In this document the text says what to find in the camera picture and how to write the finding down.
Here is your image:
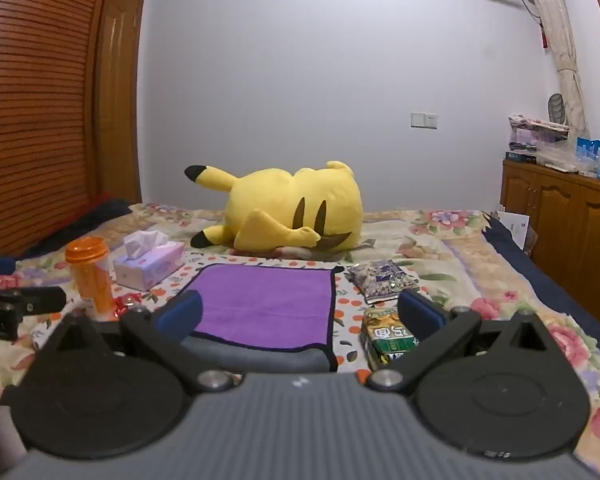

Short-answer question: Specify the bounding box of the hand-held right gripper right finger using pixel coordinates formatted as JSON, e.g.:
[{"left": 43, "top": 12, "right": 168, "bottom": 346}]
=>
[{"left": 365, "top": 288, "right": 577, "bottom": 394}]

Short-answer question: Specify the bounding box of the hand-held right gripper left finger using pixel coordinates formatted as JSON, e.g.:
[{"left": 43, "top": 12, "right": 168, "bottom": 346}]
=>
[{"left": 30, "top": 289, "right": 237, "bottom": 394}]

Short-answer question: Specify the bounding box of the purple towel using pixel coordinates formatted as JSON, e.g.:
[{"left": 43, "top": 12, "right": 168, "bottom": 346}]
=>
[{"left": 179, "top": 263, "right": 345, "bottom": 356}]

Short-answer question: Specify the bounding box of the green yellow snack packet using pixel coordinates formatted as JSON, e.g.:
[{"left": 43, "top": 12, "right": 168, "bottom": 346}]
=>
[{"left": 360, "top": 306, "right": 422, "bottom": 372}]

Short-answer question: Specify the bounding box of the purple snack packet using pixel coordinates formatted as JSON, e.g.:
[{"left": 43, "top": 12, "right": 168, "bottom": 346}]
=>
[{"left": 347, "top": 259, "right": 422, "bottom": 307}]

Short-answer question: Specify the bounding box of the small red wrapper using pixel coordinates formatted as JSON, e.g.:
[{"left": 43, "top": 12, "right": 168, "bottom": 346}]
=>
[{"left": 112, "top": 294, "right": 143, "bottom": 317}]

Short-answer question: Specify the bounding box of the orange plastic bottle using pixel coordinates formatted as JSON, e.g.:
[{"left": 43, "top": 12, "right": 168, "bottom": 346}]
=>
[{"left": 64, "top": 236, "right": 116, "bottom": 317}]

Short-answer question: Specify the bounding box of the pink tissue box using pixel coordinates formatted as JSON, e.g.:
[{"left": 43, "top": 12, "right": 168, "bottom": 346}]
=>
[{"left": 112, "top": 230, "right": 187, "bottom": 292}]

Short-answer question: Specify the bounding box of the floral bed sheet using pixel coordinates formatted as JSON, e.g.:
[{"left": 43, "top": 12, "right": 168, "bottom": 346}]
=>
[{"left": 0, "top": 202, "right": 600, "bottom": 463}]

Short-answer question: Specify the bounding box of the dark red blue cloth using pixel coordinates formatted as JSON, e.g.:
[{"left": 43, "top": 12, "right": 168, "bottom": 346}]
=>
[{"left": 20, "top": 195, "right": 133, "bottom": 261}]

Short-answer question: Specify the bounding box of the white paper bag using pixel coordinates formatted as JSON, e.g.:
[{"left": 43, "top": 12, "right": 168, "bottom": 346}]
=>
[{"left": 497, "top": 210, "right": 532, "bottom": 252}]

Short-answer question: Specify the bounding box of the dark blue blanket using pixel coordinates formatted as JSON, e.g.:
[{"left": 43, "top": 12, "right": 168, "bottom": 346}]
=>
[{"left": 482, "top": 212, "right": 600, "bottom": 343}]

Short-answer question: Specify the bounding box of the yellow plush toy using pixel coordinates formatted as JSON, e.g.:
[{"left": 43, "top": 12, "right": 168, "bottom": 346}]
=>
[{"left": 184, "top": 160, "right": 365, "bottom": 253}]

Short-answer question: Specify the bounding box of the wooden louvred wardrobe door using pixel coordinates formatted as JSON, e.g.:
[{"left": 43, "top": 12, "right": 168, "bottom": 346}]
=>
[{"left": 0, "top": 0, "right": 118, "bottom": 256}]

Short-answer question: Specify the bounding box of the wooden cabinet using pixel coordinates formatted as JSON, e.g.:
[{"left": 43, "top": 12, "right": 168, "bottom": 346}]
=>
[{"left": 500, "top": 159, "right": 600, "bottom": 330}]

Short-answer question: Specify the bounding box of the stack of boxes and bags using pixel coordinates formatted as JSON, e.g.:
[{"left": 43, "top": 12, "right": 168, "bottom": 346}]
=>
[{"left": 505, "top": 114, "right": 572, "bottom": 163}]

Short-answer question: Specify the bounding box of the blue white box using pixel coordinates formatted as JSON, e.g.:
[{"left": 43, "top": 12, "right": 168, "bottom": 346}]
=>
[{"left": 576, "top": 137, "right": 600, "bottom": 177}]

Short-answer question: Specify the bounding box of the grey hand fan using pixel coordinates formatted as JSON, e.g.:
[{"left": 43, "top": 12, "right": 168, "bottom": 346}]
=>
[{"left": 547, "top": 93, "right": 570, "bottom": 126}]

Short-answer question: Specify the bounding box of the beige curtain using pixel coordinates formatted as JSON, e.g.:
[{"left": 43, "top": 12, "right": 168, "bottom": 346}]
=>
[{"left": 517, "top": 0, "right": 591, "bottom": 141}]

